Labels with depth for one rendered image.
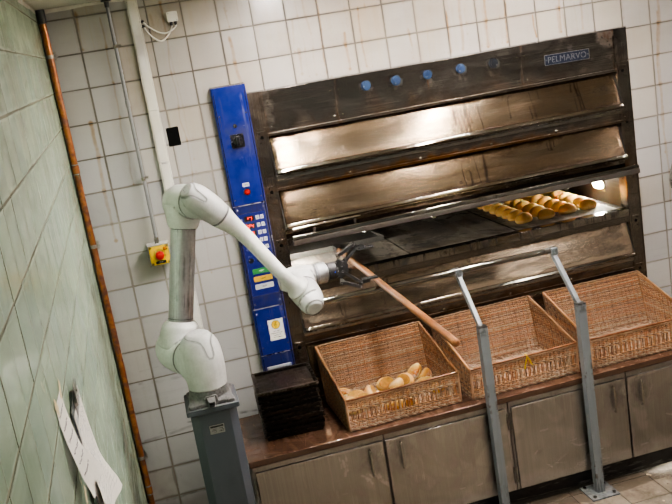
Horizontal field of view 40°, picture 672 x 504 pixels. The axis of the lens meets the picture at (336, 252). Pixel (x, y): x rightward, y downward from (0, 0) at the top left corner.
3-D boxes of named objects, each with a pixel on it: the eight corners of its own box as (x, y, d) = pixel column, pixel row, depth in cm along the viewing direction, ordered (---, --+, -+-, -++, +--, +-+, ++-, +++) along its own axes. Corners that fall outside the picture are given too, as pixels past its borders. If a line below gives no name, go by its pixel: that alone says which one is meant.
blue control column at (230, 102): (239, 389, 651) (178, 83, 602) (261, 384, 654) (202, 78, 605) (291, 516, 467) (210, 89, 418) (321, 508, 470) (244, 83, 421)
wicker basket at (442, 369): (321, 397, 459) (312, 345, 453) (427, 370, 472) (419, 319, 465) (348, 434, 413) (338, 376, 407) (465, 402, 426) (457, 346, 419)
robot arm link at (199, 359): (199, 396, 354) (188, 342, 349) (177, 386, 368) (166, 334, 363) (235, 381, 363) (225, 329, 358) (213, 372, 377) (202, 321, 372)
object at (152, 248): (150, 264, 429) (145, 243, 427) (171, 260, 431) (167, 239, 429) (151, 267, 422) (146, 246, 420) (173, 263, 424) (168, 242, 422)
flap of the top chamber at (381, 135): (277, 176, 435) (267, 135, 437) (620, 109, 470) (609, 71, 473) (278, 174, 431) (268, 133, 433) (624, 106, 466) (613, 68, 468)
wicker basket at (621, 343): (545, 341, 484) (539, 291, 478) (642, 318, 495) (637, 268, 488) (591, 370, 438) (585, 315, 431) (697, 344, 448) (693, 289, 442)
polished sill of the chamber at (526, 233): (293, 287, 454) (292, 279, 453) (623, 214, 490) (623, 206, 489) (296, 289, 448) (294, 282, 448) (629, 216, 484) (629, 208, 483)
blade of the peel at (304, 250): (384, 239, 504) (383, 234, 503) (286, 260, 493) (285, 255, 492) (366, 228, 538) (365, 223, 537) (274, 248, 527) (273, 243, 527)
